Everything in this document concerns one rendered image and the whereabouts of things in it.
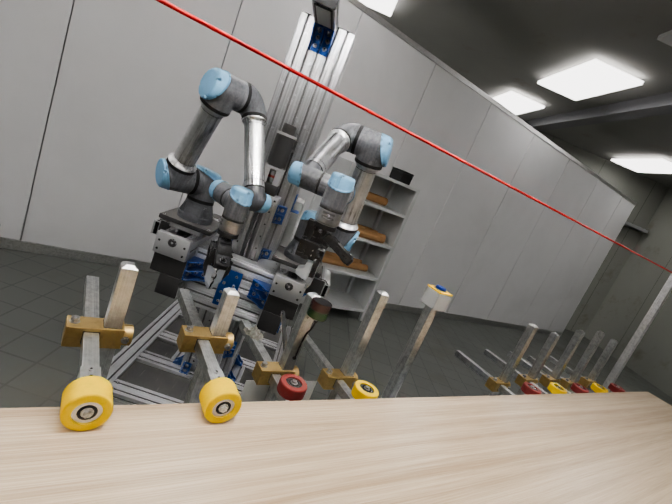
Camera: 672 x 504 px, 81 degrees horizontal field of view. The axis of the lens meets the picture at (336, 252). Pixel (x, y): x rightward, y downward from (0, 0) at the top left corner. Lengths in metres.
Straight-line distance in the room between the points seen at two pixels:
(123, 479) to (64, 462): 0.10
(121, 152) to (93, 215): 0.55
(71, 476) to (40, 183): 2.98
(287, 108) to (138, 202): 2.04
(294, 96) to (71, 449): 1.52
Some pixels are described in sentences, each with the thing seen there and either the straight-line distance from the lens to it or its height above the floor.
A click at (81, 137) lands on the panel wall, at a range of 3.55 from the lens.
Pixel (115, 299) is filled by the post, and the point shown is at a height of 1.04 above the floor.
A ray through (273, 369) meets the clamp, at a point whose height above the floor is 0.87.
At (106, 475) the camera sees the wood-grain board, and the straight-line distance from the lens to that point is 0.83.
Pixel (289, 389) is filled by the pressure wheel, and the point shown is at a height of 0.90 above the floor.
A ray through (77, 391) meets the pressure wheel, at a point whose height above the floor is 0.97.
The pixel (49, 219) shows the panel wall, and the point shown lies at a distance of 3.71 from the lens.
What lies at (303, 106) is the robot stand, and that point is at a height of 1.67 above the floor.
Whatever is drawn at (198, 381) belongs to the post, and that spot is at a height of 0.83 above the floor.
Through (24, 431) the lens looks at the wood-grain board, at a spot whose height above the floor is 0.90.
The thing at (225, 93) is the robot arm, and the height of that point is 1.57.
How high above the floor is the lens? 1.50
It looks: 12 degrees down
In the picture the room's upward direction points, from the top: 22 degrees clockwise
